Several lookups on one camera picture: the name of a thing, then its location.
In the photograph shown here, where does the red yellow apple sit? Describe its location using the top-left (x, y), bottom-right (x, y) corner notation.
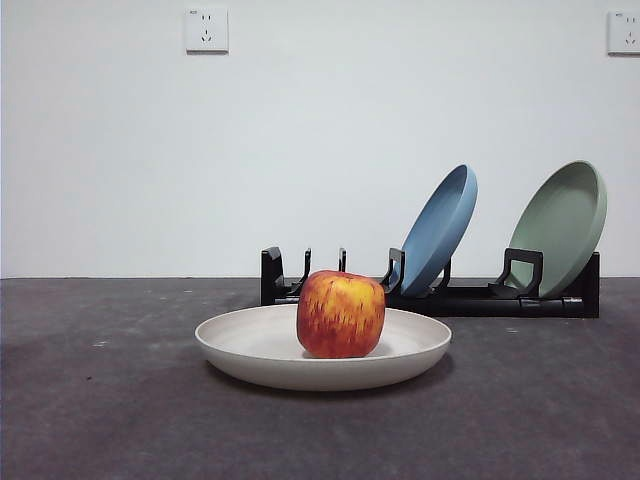
top-left (296, 269), bottom-right (387, 360)

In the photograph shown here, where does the cream yellow plate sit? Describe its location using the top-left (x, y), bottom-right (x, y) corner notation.
top-left (194, 304), bottom-right (454, 392)

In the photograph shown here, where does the blue plate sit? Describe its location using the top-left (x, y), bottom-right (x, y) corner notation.
top-left (399, 163), bottom-right (479, 297)

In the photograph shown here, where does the black plate rack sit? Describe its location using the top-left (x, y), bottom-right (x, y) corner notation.
top-left (259, 245), bottom-right (601, 319)

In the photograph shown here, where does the green plate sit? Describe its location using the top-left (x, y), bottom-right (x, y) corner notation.
top-left (507, 159), bottom-right (609, 299)

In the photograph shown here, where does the white wall socket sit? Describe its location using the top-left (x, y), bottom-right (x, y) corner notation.
top-left (185, 7), bottom-right (230, 55)
top-left (607, 9), bottom-right (640, 56)

